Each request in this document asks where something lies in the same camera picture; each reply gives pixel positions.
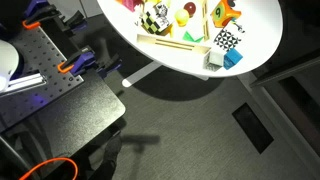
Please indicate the black white checkered block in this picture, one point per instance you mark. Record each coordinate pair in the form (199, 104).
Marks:
(156, 18)

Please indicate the wooden tray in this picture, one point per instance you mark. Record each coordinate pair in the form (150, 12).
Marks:
(173, 44)

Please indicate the yellow wedge block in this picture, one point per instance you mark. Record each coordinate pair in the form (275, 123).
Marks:
(168, 31)

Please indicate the green triangle block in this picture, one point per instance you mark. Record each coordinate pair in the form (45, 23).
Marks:
(191, 37)

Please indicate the yellow round block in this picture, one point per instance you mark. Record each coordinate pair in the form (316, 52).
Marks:
(182, 16)

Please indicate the blue block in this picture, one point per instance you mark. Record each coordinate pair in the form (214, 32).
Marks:
(232, 59)

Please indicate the black white triangle pattern block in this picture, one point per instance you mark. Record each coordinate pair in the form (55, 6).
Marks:
(227, 40)

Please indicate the dark red round block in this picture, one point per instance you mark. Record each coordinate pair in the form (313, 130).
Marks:
(190, 8)

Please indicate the magenta block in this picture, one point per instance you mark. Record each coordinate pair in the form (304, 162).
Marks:
(130, 4)

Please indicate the plain orange block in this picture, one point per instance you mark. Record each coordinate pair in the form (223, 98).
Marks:
(119, 1)

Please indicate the orange block with number nine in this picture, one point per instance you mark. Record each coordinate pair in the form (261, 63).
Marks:
(223, 13)

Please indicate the white table base legs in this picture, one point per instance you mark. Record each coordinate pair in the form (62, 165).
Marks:
(140, 75)

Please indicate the black cart table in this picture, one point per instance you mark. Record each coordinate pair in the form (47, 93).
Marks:
(83, 106)

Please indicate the black floor hatch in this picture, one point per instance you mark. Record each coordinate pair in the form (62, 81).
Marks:
(252, 127)

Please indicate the small black white green piece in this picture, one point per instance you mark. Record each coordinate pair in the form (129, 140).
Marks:
(238, 26)

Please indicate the perforated metal breadboard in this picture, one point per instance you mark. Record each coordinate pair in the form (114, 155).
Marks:
(36, 56)

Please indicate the aluminium extrusion bar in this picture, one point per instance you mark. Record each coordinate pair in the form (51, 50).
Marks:
(25, 82)

